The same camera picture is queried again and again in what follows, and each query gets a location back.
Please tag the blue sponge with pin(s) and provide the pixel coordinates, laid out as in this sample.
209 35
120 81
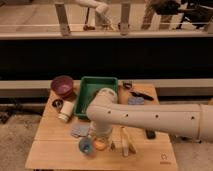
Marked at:
136 101

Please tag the purple bowl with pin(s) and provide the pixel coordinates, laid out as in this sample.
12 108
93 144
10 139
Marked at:
62 85

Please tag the peeled banana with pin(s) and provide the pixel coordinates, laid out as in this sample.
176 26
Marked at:
127 143

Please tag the grey folded cloth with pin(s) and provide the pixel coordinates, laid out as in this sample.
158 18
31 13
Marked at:
80 130

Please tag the blue plastic cup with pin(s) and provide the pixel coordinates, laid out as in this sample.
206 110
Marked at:
86 145

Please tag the green plastic tray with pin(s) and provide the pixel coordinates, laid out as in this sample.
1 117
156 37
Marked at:
89 86

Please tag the white cylindrical cup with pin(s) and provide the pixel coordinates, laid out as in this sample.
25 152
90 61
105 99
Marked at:
66 111

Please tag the black remote control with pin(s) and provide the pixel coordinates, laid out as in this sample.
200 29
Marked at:
150 134

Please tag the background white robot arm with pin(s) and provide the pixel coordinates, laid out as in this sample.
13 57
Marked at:
101 8

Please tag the dark tape roll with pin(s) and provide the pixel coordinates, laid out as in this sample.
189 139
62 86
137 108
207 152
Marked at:
127 85

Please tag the wooden folding table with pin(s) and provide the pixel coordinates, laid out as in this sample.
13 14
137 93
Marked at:
55 149

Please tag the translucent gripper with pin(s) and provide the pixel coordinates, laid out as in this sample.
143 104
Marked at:
103 138

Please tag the yellow red apple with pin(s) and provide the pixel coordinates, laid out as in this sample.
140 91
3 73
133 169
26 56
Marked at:
100 146

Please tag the small black round lid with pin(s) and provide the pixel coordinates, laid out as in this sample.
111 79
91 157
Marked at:
57 103

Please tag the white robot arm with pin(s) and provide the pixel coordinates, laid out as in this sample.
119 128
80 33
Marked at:
187 120

